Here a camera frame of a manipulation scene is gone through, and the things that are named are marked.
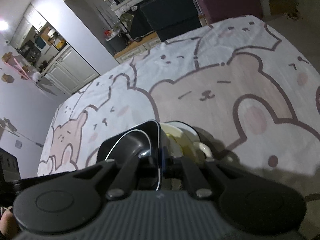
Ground teal bag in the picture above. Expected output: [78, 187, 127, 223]
[34, 37, 47, 49]

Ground white kitchen cabinet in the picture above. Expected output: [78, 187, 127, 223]
[44, 46, 100, 95]

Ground dark blue chair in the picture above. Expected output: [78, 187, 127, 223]
[139, 0, 203, 43]

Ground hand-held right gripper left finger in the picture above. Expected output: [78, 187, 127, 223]
[71, 156, 157, 202]

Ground rectangular steel container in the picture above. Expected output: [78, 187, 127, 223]
[96, 120, 162, 192]

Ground black bin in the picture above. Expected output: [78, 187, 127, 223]
[108, 34, 128, 54]

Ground bear print tablecloth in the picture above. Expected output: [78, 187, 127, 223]
[37, 15, 320, 240]

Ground maroon chair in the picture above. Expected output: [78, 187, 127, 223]
[192, 0, 264, 25]

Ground cardboard box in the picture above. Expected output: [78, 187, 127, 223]
[269, 0, 300, 20]

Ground large cream bowl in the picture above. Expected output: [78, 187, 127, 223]
[160, 121, 214, 165]

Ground low white wood-top cabinet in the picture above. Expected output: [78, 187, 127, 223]
[114, 34, 163, 64]

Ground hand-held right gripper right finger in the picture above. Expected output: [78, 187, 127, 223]
[161, 147, 255, 201]

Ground person's left hand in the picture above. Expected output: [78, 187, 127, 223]
[0, 211, 20, 240]

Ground pink wall shelf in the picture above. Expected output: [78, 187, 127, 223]
[2, 52, 34, 80]

